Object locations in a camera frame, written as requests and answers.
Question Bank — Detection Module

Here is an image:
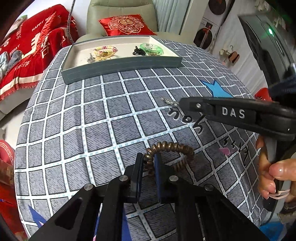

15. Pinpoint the brown spiral hair tie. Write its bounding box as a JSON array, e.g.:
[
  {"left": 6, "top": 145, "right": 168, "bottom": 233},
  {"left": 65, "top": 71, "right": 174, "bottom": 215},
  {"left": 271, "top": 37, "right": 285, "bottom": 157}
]
[{"left": 143, "top": 141, "right": 195, "bottom": 175}]

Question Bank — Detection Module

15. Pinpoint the silver hair pin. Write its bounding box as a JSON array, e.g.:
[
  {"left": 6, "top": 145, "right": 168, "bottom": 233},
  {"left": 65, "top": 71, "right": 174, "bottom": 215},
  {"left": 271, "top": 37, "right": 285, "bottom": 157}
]
[{"left": 161, "top": 97, "right": 179, "bottom": 107}]

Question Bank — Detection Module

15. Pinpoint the black claw hair clip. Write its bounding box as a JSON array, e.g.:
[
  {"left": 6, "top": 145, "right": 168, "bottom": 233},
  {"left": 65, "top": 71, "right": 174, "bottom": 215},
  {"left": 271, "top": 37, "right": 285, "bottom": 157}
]
[{"left": 132, "top": 46, "right": 146, "bottom": 56}]

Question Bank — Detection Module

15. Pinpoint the silver pink heart pendant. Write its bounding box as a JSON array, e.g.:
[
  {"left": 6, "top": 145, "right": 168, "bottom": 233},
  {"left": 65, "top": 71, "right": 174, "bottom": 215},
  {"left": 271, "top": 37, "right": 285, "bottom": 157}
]
[{"left": 87, "top": 53, "right": 95, "bottom": 63}]

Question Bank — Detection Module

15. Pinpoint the grey-green jewelry tray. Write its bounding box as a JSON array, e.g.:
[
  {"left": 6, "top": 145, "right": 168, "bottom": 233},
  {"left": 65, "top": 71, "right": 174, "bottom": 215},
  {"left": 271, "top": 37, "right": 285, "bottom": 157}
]
[{"left": 61, "top": 35, "right": 182, "bottom": 84}]

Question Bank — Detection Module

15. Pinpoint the right hand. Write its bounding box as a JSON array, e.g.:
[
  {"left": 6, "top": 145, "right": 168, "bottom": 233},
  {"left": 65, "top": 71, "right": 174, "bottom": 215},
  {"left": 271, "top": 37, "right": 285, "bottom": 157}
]
[{"left": 256, "top": 136, "right": 296, "bottom": 203}]

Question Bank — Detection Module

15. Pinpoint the red toy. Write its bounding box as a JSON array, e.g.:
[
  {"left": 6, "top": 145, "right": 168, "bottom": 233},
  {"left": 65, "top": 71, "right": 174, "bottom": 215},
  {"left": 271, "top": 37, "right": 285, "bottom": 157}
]
[{"left": 254, "top": 87, "right": 273, "bottom": 102}]

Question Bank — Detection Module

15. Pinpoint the grey checked tablecloth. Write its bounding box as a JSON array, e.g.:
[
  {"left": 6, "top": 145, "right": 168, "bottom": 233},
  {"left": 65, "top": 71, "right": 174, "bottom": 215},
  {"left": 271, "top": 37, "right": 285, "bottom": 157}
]
[{"left": 15, "top": 41, "right": 266, "bottom": 236}]

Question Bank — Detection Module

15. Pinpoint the green translucent bangle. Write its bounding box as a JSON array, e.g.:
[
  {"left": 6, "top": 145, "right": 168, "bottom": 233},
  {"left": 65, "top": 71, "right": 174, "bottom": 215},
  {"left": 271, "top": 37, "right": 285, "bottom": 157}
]
[{"left": 140, "top": 43, "right": 164, "bottom": 56}]

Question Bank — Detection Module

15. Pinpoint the red patterned box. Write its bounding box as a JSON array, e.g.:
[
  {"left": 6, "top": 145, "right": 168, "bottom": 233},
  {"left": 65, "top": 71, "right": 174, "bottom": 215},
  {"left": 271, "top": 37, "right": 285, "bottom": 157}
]
[{"left": 0, "top": 140, "right": 27, "bottom": 240}]

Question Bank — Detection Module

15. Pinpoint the red embroidered cushion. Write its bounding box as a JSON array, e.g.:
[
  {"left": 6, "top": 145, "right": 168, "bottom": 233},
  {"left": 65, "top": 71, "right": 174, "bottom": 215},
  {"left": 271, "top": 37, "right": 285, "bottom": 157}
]
[{"left": 99, "top": 14, "right": 156, "bottom": 37}]

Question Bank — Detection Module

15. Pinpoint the red blanket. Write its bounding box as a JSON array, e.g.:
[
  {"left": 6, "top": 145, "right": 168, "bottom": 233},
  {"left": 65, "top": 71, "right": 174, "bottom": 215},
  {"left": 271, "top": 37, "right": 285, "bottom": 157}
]
[{"left": 1, "top": 4, "right": 79, "bottom": 99}]

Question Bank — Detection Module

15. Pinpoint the green armchair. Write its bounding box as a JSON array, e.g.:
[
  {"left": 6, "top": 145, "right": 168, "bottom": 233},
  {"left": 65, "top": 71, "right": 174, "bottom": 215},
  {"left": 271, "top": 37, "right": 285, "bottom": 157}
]
[{"left": 76, "top": 1, "right": 193, "bottom": 44}]

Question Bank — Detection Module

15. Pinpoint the light grey clothing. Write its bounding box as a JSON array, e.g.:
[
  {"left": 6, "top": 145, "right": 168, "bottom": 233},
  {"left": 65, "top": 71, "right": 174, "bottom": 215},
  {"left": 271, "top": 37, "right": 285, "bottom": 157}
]
[{"left": 0, "top": 50, "right": 23, "bottom": 79}]

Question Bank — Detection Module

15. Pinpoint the pink yellow beaded bracelet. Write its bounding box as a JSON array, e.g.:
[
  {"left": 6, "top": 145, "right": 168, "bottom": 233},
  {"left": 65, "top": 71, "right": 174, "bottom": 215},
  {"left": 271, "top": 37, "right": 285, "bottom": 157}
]
[{"left": 93, "top": 45, "right": 118, "bottom": 57}]

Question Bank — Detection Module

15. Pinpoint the grey braided cable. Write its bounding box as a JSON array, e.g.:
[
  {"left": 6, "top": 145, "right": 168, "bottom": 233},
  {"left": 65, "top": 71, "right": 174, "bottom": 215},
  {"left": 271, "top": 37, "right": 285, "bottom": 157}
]
[{"left": 66, "top": 0, "right": 77, "bottom": 45}]

